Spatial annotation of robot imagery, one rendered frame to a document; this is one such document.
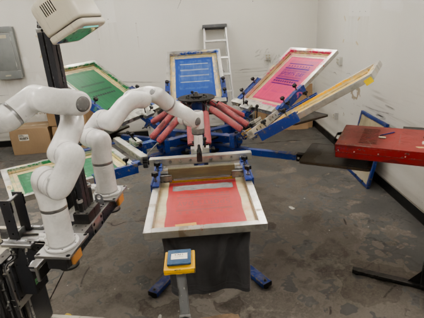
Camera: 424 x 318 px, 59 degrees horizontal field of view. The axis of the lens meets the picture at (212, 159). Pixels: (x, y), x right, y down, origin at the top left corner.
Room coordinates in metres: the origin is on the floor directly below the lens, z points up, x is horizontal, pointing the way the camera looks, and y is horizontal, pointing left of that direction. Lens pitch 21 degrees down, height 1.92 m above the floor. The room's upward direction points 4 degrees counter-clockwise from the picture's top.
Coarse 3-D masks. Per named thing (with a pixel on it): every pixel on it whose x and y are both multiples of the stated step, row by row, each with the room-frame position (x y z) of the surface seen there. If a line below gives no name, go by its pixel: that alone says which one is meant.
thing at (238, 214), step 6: (204, 180) 2.12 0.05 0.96; (210, 180) 2.12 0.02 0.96; (216, 180) 2.11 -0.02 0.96; (222, 180) 2.11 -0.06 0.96; (228, 180) 2.10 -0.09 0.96; (234, 180) 2.10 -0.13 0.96; (234, 186) 2.02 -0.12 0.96; (234, 192) 1.93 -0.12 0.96; (234, 198) 1.86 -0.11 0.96; (240, 198) 1.86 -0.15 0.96; (234, 204) 1.79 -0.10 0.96; (240, 204) 1.78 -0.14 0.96; (234, 210) 1.73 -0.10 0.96; (240, 210) 1.72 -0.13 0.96; (210, 216) 1.68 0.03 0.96; (216, 216) 1.67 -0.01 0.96; (222, 216) 1.67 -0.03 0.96; (228, 216) 1.67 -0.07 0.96; (234, 216) 1.66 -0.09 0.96; (240, 216) 1.66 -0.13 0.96; (210, 222) 1.62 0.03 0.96; (216, 222) 1.62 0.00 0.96; (222, 222) 1.61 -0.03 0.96
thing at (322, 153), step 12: (216, 144) 2.87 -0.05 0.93; (228, 144) 2.85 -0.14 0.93; (312, 144) 2.67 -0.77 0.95; (324, 144) 2.65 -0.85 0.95; (264, 156) 2.67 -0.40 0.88; (276, 156) 2.62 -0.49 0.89; (288, 156) 2.58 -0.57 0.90; (300, 156) 2.53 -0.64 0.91; (312, 156) 2.43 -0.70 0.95; (324, 156) 2.41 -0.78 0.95; (348, 168) 2.21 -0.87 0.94; (360, 168) 2.18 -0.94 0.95
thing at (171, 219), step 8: (176, 184) 2.09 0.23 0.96; (184, 184) 2.09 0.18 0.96; (192, 184) 2.08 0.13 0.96; (168, 192) 1.99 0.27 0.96; (176, 192) 1.98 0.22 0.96; (184, 192) 1.97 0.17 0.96; (192, 192) 1.97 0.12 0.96; (200, 192) 1.96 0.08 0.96; (168, 200) 1.89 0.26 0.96; (176, 200) 1.88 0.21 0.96; (168, 208) 1.79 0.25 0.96; (168, 216) 1.70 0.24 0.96; (176, 216) 1.70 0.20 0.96; (184, 216) 1.69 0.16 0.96; (192, 216) 1.69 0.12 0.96; (200, 216) 1.68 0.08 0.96; (168, 224) 1.63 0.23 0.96; (176, 224) 1.62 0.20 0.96; (200, 224) 1.61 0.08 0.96
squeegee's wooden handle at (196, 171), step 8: (168, 168) 2.10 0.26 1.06; (176, 168) 2.10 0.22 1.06; (184, 168) 2.10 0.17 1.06; (192, 168) 2.10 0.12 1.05; (200, 168) 2.10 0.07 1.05; (208, 168) 2.10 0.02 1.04; (216, 168) 2.10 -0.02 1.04; (224, 168) 2.10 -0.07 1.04; (232, 168) 2.11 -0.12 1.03; (176, 176) 2.09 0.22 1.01; (184, 176) 2.10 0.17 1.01; (192, 176) 2.10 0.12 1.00; (200, 176) 2.10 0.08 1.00
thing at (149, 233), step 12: (156, 192) 1.92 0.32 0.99; (252, 192) 1.85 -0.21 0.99; (156, 204) 1.81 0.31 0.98; (252, 204) 1.74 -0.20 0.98; (264, 216) 1.58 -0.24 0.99; (144, 228) 1.54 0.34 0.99; (156, 228) 1.54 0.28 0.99; (168, 228) 1.53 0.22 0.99; (180, 228) 1.52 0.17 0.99; (192, 228) 1.52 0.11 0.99; (204, 228) 1.51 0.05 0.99; (216, 228) 1.51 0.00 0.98; (228, 228) 1.52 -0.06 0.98; (240, 228) 1.52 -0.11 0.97; (252, 228) 1.52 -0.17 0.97; (264, 228) 1.52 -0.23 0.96
